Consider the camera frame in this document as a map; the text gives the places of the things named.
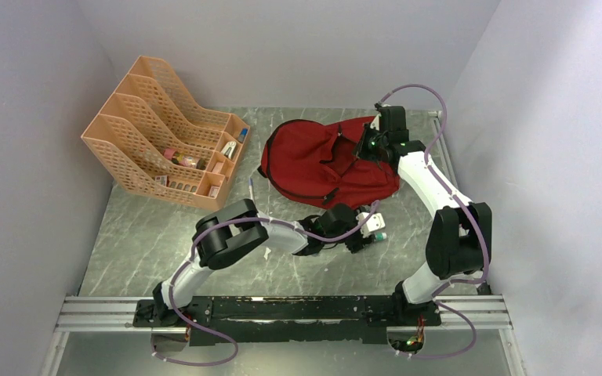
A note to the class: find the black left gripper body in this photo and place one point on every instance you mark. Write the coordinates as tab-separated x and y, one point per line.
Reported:
357	242

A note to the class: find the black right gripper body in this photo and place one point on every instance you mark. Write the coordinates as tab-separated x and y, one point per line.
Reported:
369	146

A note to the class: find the white green glue stick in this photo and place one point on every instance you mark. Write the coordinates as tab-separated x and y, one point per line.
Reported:
380	236

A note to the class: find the red student backpack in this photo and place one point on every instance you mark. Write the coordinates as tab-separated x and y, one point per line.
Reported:
312	163

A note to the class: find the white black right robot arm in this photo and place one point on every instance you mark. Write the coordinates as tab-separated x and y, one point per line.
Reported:
458	249

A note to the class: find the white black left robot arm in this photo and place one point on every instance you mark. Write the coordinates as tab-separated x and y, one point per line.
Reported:
226	236

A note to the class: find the white stapler in organizer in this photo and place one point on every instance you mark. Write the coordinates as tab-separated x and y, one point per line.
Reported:
229	149

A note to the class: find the pink bottle in organizer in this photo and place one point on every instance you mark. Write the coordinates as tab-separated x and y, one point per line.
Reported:
185	160

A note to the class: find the orange plastic desk organizer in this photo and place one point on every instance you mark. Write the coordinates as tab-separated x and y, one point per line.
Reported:
152	110

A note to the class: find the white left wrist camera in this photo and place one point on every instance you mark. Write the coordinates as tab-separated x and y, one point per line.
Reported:
373	225

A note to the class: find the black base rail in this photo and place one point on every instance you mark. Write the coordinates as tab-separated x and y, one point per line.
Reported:
210	320

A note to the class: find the aluminium frame rail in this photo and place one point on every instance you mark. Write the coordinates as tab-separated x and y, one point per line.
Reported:
122	314

